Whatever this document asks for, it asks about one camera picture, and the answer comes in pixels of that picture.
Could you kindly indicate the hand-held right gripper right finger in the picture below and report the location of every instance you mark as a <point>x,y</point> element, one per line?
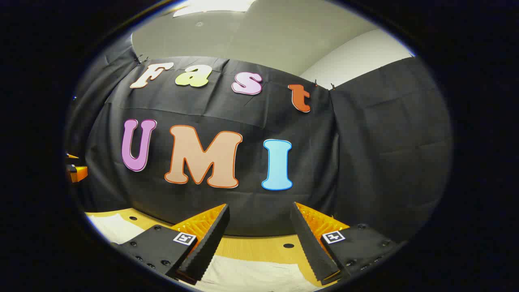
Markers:
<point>308,239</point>

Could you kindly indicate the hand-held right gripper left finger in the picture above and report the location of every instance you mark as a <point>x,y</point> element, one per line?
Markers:
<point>211,239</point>

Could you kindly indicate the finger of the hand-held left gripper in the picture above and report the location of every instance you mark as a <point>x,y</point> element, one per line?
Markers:
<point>79,173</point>
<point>71,156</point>

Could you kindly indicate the black backdrop cloth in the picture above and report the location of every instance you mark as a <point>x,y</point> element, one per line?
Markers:
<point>251,202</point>

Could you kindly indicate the ceiling light panel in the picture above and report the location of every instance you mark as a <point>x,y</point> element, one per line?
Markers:
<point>211,6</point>

